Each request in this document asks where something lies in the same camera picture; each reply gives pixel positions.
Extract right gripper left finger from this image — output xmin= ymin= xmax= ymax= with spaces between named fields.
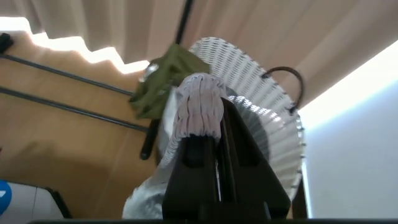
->
xmin=162 ymin=133 xmax=220 ymax=218

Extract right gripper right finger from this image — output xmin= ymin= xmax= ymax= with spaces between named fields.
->
xmin=216 ymin=97 xmax=292 ymax=218

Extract pale grey shorts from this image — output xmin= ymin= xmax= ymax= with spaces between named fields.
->
xmin=122 ymin=72 xmax=229 ymax=220

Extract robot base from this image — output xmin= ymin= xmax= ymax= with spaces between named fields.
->
xmin=0 ymin=179 xmax=73 ymax=218

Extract white laundry basket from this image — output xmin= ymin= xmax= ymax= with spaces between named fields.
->
xmin=155 ymin=36 xmax=308 ymax=218

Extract black clothes rack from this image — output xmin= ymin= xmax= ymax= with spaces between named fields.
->
xmin=0 ymin=0 xmax=195 ymax=161

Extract green garment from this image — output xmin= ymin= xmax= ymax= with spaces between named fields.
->
xmin=129 ymin=43 xmax=211 ymax=121

